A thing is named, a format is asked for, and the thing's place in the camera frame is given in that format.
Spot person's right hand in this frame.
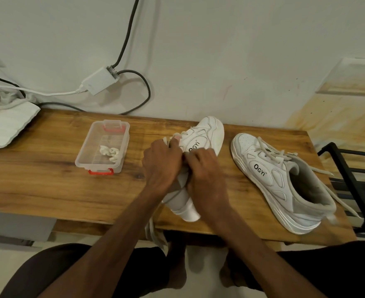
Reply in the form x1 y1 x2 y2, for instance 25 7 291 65
183 148 232 219

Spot person's left hand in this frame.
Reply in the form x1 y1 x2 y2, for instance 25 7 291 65
142 135 187 196

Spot white sneaker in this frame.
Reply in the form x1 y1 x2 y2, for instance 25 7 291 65
161 116 225 222
231 133 337 235

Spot person's left forearm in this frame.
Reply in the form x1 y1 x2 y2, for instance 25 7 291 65
38 183 177 298

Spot person's right forearm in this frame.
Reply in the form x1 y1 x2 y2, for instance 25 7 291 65
199 202 327 298

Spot crumpled white tissue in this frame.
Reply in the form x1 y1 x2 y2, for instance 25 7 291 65
99 145 121 162

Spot clear plastic box red latches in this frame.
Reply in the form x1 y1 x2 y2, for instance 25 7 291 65
75 120 130 176

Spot white shoelace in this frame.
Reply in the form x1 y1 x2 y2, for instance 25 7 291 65
145 184 187 250
253 136 364 220

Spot white power adapter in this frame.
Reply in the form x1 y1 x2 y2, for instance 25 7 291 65
81 66 121 96

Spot person's left foot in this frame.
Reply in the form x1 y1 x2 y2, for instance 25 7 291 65
166 232 188 290

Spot person's foot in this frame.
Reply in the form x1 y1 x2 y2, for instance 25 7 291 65
166 232 188 290
219 245 251 290

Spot person's right foot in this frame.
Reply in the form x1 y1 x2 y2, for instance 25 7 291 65
219 245 251 290

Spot black metal rack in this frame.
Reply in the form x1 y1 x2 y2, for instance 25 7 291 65
317 142 365 234

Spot white ribbed tray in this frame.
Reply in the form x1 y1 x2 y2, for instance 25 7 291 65
0 101 41 150

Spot white crumpled cloth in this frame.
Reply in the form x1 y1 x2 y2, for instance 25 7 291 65
0 87 37 111

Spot person's right leg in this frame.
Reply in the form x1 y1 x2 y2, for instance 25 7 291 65
248 240 365 298

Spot person's leg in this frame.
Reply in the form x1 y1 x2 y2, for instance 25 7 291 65
0 243 170 298
248 240 365 298

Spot person's left leg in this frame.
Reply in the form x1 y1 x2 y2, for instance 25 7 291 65
0 243 170 298

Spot dark grey cable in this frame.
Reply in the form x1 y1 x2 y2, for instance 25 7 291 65
111 0 141 69
117 70 151 116

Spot white cable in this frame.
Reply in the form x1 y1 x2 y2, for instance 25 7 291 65
0 83 84 96

